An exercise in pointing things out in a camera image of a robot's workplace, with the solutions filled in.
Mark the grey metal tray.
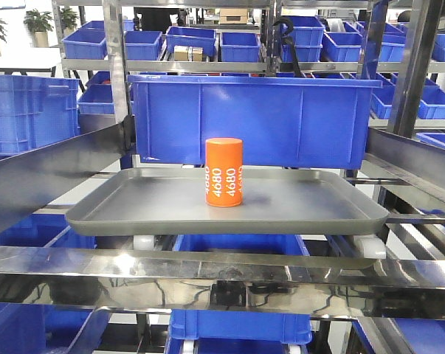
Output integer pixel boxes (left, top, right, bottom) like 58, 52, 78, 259
65, 167, 390, 237

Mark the cardboard box on shelf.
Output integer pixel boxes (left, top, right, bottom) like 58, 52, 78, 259
173, 46, 204, 62

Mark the orange cylindrical capacitor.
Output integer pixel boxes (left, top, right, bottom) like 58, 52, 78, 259
204, 137, 243, 207

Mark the potted green plant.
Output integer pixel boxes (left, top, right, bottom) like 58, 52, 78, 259
24, 9, 53, 48

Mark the stainless steel shelf rack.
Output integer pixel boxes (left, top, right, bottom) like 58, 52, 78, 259
0, 1, 445, 322

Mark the large blue bin behind tray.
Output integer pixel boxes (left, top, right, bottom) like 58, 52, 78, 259
129, 75, 382, 170

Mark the blue crate at left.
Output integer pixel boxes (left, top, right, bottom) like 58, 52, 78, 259
0, 75, 80, 156

